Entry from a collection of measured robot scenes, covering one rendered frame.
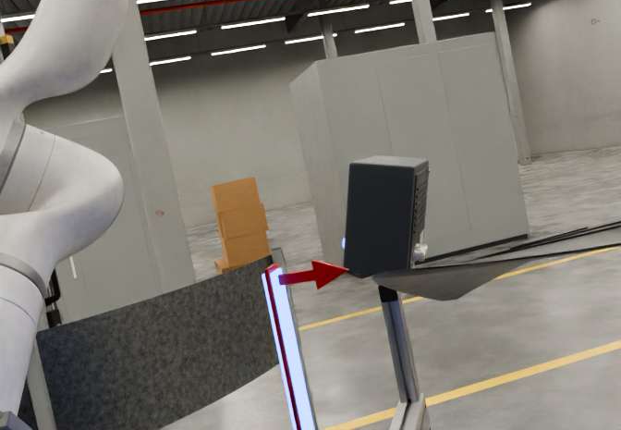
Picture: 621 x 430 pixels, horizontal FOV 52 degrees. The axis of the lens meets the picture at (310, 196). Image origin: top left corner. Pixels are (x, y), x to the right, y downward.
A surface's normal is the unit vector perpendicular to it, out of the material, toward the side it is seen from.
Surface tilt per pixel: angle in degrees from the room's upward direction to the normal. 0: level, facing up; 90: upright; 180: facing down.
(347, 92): 90
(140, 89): 90
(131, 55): 90
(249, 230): 90
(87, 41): 101
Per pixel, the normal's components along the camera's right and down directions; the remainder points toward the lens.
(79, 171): 0.47, -0.54
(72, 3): 0.18, -0.17
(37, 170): 0.53, -0.12
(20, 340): 0.97, -0.24
